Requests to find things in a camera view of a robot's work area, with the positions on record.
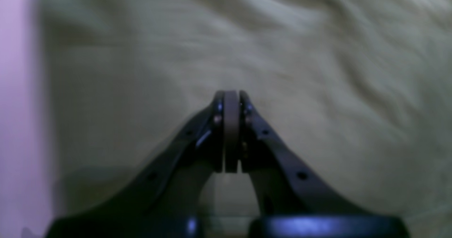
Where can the green t-shirt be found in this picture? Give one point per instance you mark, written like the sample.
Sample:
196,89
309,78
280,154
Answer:
360,89

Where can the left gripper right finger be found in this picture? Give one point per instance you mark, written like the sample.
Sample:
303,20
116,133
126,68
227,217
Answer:
294,201

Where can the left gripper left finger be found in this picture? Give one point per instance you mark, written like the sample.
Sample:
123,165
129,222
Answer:
162,201

